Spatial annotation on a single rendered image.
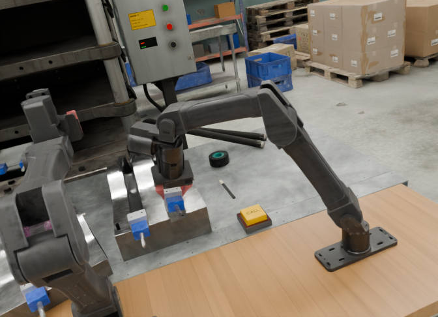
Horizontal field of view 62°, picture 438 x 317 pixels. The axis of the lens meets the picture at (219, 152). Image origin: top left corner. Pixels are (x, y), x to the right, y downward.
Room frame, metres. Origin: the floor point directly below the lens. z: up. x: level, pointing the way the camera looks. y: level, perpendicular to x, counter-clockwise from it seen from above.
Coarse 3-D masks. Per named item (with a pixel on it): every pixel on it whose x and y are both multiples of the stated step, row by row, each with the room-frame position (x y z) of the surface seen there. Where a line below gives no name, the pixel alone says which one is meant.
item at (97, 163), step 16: (96, 128) 2.07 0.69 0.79; (112, 128) 2.01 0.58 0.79; (80, 144) 1.85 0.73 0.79; (96, 144) 1.81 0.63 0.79; (112, 144) 1.76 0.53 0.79; (80, 160) 1.63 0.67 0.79; (96, 160) 1.59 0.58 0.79; (112, 160) 1.55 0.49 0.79; (128, 160) 1.52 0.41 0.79; (80, 176) 1.46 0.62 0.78; (0, 192) 1.44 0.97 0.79
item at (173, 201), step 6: (168, 192) 0.86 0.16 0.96; (174, 192) 0.86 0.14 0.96; (180, 192) 0.86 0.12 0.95; (168, 198) 0.85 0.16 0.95; (174, 198) 0.84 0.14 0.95; (180, 198) 0.84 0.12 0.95; (168, 204) 0.81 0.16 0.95; (174, 204) 0.82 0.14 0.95; (180, 204) 0.82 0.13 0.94; (168, 210) 0.81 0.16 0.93; (174, 210) 0.81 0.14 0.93; (180, 210) 0.78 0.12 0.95; (180, 216) 0.76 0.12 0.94
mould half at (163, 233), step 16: (144, 160) 1.15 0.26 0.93; (112, 176) 1.10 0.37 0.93; (144, 176) 1.09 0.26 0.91; (112, 192) 1.04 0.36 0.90; (144, 192) 1.02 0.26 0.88; (192, 192) 0.96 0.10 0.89; (128, 208) 0.94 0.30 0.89; (144, 208) 0.92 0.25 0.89; (160, 208) 0.90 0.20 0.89; (192, 208) 0.87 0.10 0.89; (128, 224) 0.85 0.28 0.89; (160, 224) 0.83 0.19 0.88; (176, 224) 0.84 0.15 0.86; (192, 224) 0.85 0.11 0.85; (208, 224) 0.86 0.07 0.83; (128, 240) 0.81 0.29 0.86; (160, 240) 0.83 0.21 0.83; (176, 240) 0.84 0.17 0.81; (128, 256) 0.81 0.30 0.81
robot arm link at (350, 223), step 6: (360, 210) 0.72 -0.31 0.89; (342, 216) 0.66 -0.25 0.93; (348, 216) 0.65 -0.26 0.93; (354, 216) 0.66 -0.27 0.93; (342, 222) 0.65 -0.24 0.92; (348, 222) 0.65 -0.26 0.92; (354, 222) 0.65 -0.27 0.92; (348, 228) 0.65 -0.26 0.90; (354, 228) 0.65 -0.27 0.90; (360, 228) 0.65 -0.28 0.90; (354, 234) 0.65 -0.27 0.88; (360, 234) 0.65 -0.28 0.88
